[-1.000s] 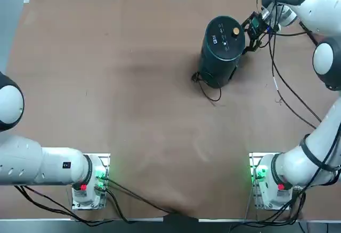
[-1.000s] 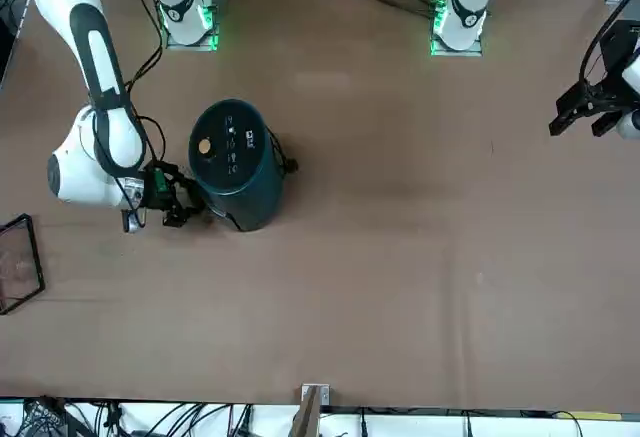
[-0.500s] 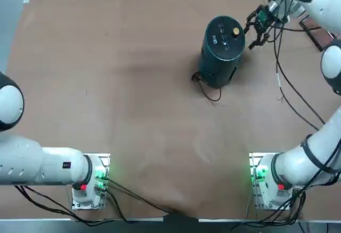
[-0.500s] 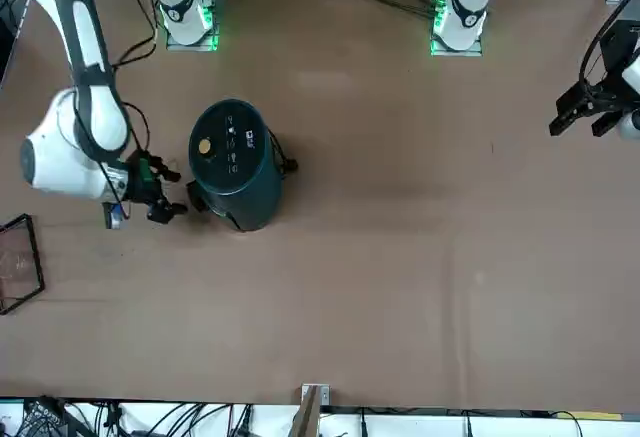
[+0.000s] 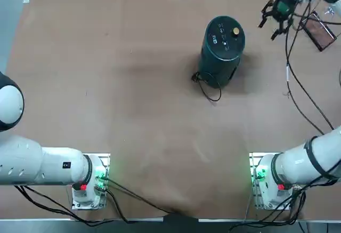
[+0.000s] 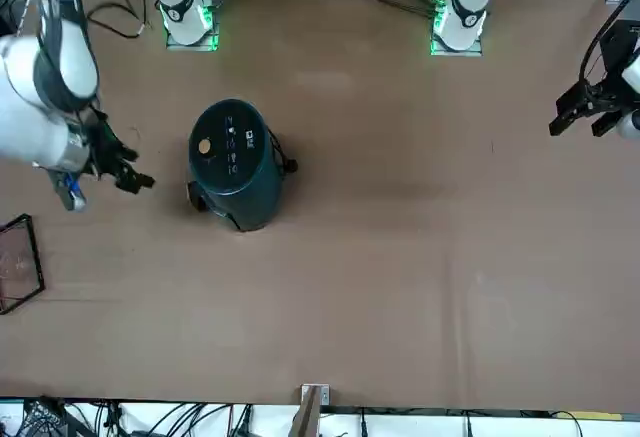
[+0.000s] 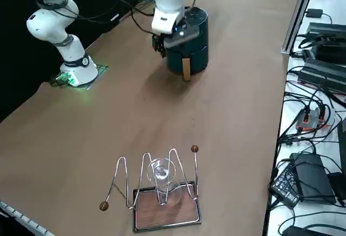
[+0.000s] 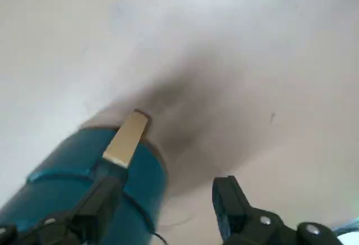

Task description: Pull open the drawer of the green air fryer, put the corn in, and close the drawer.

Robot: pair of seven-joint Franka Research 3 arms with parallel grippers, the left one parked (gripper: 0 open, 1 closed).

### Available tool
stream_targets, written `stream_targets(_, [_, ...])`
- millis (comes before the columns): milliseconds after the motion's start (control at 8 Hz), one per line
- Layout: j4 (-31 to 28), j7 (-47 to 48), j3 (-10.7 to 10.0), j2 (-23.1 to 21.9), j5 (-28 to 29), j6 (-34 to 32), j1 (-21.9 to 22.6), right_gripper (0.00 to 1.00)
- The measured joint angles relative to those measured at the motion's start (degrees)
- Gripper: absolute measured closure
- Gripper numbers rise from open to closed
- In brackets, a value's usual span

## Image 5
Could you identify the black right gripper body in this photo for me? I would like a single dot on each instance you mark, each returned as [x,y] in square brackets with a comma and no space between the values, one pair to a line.
[284,7]

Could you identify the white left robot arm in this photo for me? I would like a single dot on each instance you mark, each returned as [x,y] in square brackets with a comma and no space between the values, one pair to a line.
[40,163]

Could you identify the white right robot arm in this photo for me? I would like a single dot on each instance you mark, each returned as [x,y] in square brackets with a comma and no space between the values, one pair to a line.
[301,161]

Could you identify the dark green air fryer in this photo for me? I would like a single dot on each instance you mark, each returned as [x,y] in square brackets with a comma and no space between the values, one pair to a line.
[225,38]

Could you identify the aluminium table edge strip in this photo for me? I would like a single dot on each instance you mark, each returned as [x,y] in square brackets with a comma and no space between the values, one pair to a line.
[218,220]

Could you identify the black mount block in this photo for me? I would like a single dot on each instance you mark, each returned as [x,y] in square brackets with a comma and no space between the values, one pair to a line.
[181,223]

